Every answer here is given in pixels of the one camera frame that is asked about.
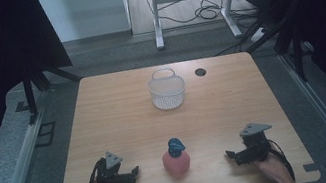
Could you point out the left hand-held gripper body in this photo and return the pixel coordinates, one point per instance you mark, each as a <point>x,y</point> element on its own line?
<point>109,178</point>

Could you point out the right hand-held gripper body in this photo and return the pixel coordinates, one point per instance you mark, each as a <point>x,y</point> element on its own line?
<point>257,147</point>

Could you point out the red round fruit toy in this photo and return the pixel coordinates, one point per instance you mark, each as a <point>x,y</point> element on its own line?
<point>177,163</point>

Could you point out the white plastic basket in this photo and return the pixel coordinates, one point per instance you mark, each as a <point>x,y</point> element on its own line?
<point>168,92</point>

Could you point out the black metal stand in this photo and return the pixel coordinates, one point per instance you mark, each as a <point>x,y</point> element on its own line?
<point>295,48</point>
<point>29,94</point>

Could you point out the white power strip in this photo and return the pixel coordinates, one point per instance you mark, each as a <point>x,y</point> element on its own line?
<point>258,35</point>

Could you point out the black floor bracket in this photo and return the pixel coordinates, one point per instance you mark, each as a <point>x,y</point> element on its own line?
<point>21,106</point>
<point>46,134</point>

